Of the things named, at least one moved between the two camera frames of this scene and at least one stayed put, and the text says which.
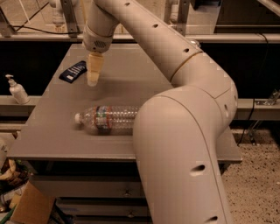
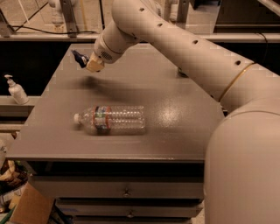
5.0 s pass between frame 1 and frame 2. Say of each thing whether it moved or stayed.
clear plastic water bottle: stayed
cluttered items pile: stayed
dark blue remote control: moved
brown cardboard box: stayed
